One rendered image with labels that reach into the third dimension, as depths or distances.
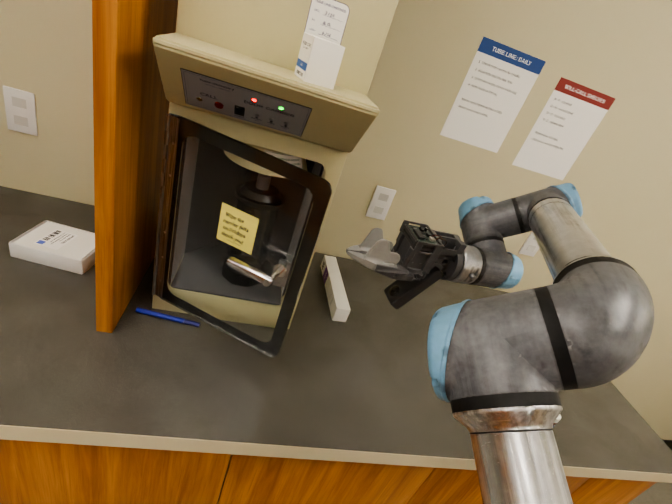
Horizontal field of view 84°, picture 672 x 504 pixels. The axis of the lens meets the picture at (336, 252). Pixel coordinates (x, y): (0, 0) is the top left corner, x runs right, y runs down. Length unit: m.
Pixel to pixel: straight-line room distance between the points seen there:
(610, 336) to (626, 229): 1.36
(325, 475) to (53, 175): 1.10
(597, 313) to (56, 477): 0.93
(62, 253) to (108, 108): 0.48
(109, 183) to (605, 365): 0.71
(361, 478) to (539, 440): 0.57
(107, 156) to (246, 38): 0.28
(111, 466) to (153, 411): 0.17
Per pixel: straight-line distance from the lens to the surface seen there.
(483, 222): 0.81
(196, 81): 0.63
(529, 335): 0.45
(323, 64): 0.61
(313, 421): 0.81
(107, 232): 0.75
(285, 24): 0.69
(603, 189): 1.63
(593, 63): 1.43
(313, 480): 0.95
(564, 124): 1.43
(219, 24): 0.70
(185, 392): 0.80
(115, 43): 0.64
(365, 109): 0.60
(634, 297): 0.50
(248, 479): 0.93
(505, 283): 0.80
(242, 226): 0.69
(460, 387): 0.46
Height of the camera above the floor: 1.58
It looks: 29 degrees down
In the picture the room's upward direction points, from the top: 20 degrees clockwise
